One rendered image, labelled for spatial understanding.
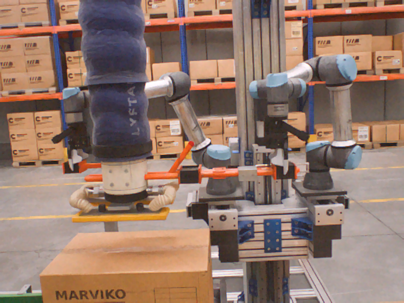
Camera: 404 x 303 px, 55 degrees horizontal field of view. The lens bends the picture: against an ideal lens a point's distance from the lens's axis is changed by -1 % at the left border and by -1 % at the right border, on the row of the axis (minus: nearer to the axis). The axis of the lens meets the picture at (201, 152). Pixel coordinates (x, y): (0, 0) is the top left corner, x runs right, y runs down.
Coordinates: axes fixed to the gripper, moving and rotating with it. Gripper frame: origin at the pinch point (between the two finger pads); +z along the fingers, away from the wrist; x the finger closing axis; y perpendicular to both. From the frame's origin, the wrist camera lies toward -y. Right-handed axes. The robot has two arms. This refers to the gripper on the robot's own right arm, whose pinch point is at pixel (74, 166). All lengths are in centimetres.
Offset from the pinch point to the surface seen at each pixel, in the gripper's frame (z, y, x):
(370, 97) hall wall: 20, 447, 822
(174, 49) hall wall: -123, -36, 809
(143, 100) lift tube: -29, 40, -29
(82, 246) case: 29.6, 8.0, -21.8
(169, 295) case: 39, 46, -46
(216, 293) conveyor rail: 68, 61, 5
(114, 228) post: 38.0, 9.3, 21.0
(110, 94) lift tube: -32, 30, -37
